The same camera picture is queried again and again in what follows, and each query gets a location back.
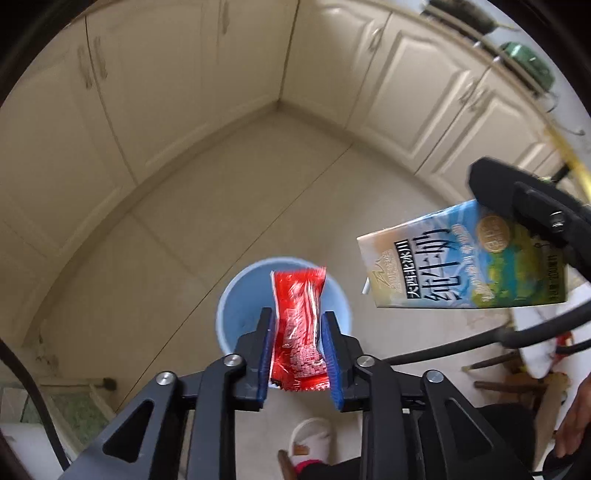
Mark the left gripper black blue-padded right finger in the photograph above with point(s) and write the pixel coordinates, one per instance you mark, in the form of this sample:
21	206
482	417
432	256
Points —
340	353

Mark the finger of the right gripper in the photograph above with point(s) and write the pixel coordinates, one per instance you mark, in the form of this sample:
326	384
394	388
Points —
540	207

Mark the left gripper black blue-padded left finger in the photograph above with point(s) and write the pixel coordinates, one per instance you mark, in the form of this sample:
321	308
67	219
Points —
256	349

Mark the red snack wrapper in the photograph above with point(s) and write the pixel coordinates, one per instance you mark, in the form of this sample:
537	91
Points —
297	364

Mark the milk carton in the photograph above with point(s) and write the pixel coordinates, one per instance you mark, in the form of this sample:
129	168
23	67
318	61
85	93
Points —
462	257

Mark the light blue trash bin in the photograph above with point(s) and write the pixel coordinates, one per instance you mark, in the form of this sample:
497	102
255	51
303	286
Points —
250	291

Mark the person's right hand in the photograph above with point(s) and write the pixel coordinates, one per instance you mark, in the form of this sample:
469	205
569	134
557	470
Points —
570	434

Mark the white slipper foot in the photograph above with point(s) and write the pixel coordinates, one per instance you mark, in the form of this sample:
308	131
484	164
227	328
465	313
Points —
310	443

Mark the white marble round table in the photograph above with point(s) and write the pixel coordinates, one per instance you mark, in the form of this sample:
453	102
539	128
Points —
555	352

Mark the green electric cooker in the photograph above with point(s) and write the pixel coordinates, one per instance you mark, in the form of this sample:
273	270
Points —
531	63

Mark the black gas stove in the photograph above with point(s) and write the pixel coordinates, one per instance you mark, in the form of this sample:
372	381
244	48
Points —
481	41

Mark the black frying pan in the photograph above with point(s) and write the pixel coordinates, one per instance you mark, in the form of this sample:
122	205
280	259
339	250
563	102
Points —
470	14

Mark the cream base cabinets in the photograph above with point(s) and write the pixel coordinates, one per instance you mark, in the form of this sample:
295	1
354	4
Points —
98	99

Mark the black chair frame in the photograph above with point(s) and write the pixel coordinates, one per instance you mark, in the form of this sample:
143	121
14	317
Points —
504	335

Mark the glass door frame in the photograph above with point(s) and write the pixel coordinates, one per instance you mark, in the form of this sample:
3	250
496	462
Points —
78	409

